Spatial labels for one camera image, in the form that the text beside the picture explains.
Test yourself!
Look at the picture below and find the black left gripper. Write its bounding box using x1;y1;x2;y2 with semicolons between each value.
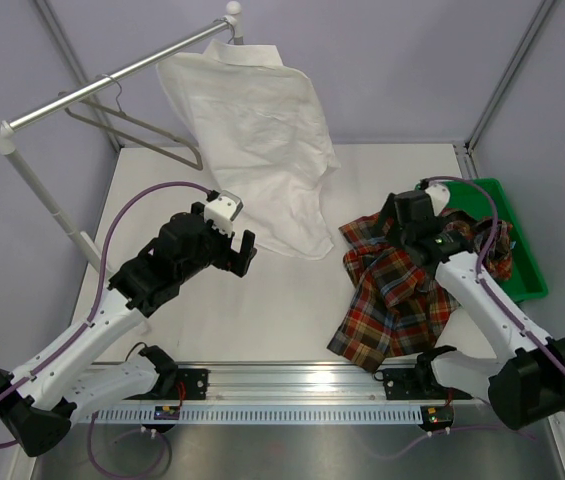
177;203;256;284

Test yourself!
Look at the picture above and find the plaid flannel shirt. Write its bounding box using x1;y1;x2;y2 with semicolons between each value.
326;208;516;372

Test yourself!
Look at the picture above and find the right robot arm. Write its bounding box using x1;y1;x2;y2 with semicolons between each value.
376;184;565;430

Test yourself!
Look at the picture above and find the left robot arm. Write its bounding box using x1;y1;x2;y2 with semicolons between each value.
0;192;256;457

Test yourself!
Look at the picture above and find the white shirt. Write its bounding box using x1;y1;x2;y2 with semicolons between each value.
156;40;340;260

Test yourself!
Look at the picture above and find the white shirt hanger hook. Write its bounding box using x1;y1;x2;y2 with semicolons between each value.
227;23;245;46

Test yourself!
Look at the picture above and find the silver clothes rack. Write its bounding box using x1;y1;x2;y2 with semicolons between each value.
0;0;154;335

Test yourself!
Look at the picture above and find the green plastic bin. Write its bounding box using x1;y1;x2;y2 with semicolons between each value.
414;178;549;304

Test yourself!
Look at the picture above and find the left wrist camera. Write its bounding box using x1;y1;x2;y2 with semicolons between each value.
203;191;243;238

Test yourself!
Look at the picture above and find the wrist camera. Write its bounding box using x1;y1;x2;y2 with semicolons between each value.
203;191;243;238
424;183;451;216

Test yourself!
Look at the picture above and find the aluminium mounting rail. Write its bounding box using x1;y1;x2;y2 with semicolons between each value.
76;361;531;405

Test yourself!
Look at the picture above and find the white slotted cable duct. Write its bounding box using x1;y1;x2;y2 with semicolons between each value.
96;404;423;425

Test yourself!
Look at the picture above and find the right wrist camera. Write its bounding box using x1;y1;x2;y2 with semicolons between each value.
424;183;451;216

